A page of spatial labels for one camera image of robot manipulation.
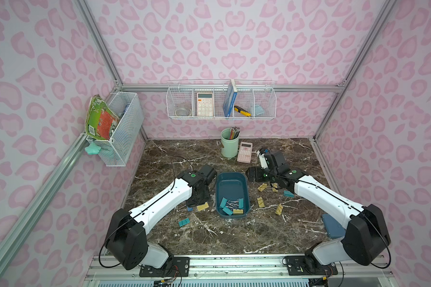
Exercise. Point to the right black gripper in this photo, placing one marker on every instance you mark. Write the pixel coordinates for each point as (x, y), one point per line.
(260, 174)

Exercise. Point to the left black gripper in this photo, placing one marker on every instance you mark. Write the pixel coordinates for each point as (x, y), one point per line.
(202, 195)

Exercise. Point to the teal plastic storage box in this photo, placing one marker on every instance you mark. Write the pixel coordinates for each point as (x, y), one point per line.
(234, 187)

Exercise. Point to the small teal binder clip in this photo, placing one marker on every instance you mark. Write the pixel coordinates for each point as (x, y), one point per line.
(288, 194)

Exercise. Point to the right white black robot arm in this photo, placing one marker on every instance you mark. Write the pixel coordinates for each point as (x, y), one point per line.
(366, 233)

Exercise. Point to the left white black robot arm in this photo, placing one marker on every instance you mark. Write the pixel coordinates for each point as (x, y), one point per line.
(126, 237)

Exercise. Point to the yellow binder clip in box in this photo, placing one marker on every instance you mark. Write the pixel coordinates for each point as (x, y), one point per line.
(238, 211)

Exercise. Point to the blue box lid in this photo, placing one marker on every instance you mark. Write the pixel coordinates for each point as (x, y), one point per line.
(333, 228)

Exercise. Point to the pink calculator on table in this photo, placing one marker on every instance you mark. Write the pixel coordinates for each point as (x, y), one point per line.
(245, 152)

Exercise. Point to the mint green pen cup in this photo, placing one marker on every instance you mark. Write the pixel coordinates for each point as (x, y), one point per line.
(229, 143)

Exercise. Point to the yellow black utility knife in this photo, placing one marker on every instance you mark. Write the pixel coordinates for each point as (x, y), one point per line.
(242, 111)

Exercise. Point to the light blue item in shelf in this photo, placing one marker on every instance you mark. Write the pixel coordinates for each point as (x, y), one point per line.
(258, 111)

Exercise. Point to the clear tape roll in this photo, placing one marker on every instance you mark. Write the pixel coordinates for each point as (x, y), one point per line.
(183, 111)

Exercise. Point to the blue book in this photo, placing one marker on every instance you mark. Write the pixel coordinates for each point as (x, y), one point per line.
(229, 102)

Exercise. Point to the white orange calculator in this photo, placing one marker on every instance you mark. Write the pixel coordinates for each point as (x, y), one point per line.
(205, 104)

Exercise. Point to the white mesh side basket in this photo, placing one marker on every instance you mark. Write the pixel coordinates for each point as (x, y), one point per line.
(116, 151)

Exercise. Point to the green red booklet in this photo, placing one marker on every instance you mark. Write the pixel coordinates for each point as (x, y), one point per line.
(101, 121)

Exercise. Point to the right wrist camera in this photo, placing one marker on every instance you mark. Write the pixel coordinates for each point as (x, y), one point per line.
(264, 158)

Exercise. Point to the white wire wall shelf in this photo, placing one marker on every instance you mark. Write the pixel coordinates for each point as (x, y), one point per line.
(250, 93)

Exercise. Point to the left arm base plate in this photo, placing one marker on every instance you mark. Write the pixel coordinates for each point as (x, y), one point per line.
(172, 266)

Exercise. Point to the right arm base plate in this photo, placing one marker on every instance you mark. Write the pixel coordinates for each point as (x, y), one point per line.
(301, 265)

